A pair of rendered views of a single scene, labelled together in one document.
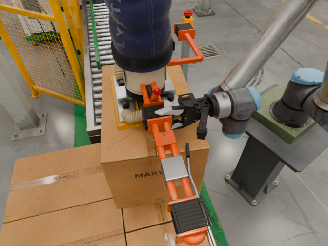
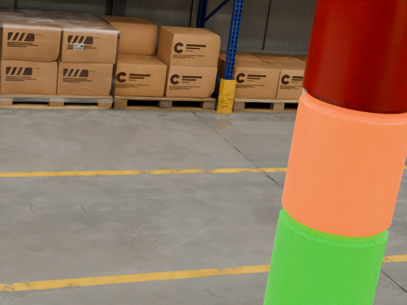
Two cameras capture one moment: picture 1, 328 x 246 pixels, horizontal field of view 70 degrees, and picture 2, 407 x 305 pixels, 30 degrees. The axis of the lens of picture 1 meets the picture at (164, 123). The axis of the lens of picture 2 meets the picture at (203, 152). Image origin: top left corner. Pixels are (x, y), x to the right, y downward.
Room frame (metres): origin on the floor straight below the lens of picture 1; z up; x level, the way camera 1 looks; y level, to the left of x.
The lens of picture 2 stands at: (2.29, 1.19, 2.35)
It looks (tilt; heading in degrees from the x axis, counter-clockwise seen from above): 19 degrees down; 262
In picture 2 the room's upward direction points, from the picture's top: 8 degrees clockwise
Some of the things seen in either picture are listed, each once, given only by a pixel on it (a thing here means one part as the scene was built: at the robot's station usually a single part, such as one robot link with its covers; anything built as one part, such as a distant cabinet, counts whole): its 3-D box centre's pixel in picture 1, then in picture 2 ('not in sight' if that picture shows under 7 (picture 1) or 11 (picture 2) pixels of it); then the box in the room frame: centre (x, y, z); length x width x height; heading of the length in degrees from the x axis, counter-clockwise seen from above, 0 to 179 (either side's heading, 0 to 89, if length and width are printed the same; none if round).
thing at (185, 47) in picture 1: (183, 72); not in sight; (1.75, -0.18, 0.50); 0.07 x 0.07 x 1.00; 14
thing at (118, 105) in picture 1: (124, 95); not in sight; (0.77, 0.17, 1.09); 0.34 x 0.10 x 0.05; 13
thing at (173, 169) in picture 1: (174, 171); not in sight; (0.34, -0.03, 1.19); 0.07 x 0.07 x 0.04; 13
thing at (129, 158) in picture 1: (149, 129); not in sight; (0.77, 0.07, 0.87); 0.60 x 0.40 x 0.40; 9
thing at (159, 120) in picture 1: (157, 115); not in sight; (0.55, 0.02, 1.20); 0.10 x 0.08 x 0.06; 103
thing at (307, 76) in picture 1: (304, 88); not in sight; (0.93, -0.72, 1.00); 0.17 x 0.15 x 0.18; 18
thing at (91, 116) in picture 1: (88, 50); not in sight; (2.13, 0.77, 0.50); 2.31 x 0.05 x 0.19; 14
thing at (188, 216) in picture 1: (186, 218); not in sight; (0.20, -0.05, 1.20); 0.08 x 0.07 x 0.05; 13
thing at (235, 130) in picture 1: (234, 120); not in sight; (0.63, -0.28, 1.08); 0.12 x 0.09 x 0.12; 18
